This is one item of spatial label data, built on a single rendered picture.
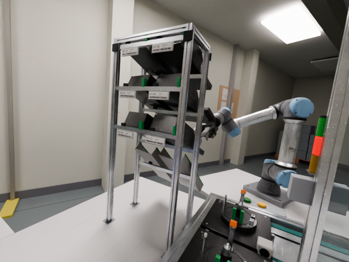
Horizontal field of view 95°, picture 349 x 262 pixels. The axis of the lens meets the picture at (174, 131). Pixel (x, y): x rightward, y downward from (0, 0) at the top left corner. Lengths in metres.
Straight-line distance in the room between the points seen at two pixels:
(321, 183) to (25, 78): 2.94
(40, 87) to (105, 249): 2.43
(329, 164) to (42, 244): 0.95
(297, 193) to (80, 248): 0.75
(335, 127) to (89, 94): 2.79
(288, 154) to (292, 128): 0.16
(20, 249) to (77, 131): 2.19
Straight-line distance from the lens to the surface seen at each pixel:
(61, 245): 0.84
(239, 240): 0.71
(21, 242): 0.92
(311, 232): 0.61
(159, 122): 0.65
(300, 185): 0.59
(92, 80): 2.92
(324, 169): 0.55
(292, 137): 1.16
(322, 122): 0.57
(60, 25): 3.04
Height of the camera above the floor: 1.39
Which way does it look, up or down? 7 degrees down
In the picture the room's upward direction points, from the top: 5 degrees clockwise
